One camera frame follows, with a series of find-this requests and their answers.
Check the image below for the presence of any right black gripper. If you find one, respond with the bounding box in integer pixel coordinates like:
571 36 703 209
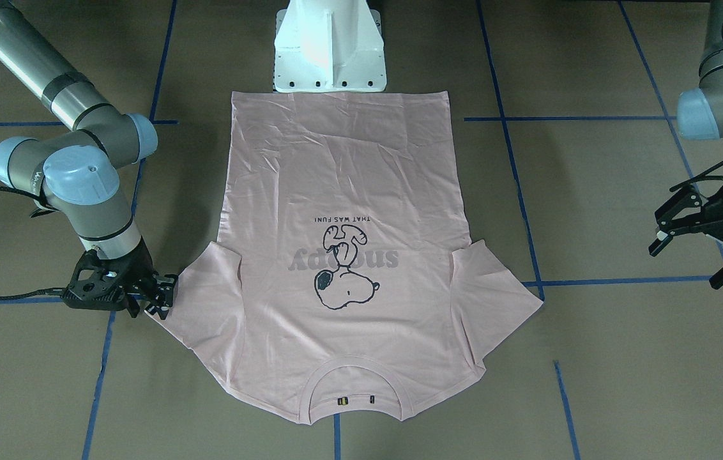
60 245 178 321

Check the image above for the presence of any pink Snoopy t-shirt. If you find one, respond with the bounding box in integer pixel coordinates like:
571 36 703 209
162 91 542 425

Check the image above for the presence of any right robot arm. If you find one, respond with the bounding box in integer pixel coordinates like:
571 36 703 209
0 1 178 320

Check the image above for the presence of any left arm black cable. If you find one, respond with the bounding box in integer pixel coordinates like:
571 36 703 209
668 133 723 194

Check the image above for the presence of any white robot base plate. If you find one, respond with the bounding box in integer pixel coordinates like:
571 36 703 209
272 1 388 93

